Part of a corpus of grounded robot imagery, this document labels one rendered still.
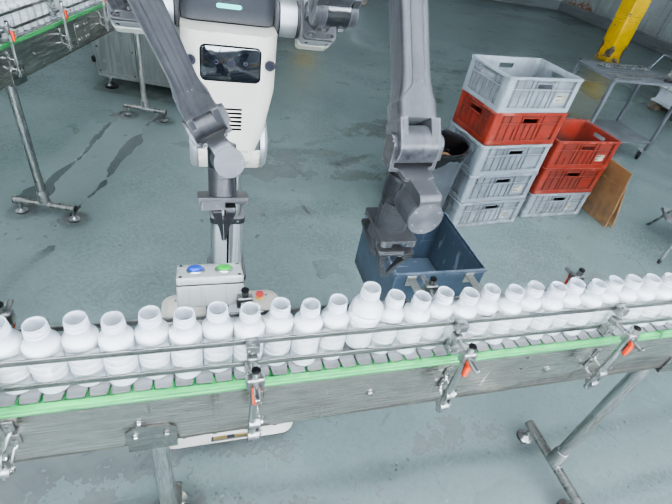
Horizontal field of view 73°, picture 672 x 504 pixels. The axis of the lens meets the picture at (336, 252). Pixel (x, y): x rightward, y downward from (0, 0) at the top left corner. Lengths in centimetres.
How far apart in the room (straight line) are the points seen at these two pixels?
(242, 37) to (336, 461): 158
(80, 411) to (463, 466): 160
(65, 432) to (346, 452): 125
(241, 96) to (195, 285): 51
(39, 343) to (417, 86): 74
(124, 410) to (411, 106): 77
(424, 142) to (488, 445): 176
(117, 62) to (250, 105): 359
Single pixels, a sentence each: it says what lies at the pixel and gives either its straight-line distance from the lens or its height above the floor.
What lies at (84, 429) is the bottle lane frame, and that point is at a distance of 107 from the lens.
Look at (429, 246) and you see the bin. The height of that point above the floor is 79.
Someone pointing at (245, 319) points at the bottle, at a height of 115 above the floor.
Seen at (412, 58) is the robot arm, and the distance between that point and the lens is 73.
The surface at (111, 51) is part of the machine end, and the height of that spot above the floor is 36.
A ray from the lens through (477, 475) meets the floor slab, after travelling 219.
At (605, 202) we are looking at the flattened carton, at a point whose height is 18.
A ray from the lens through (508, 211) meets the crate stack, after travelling 367.
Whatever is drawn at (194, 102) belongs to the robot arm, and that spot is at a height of 146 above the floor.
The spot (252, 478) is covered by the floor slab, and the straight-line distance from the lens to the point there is 197.
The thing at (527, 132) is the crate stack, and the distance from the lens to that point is 332.
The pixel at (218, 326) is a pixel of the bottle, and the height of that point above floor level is 113.
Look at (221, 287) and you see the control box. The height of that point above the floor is 110.
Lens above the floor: 180
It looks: 39 degrees down
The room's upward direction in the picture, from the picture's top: 12 degrees clockwise
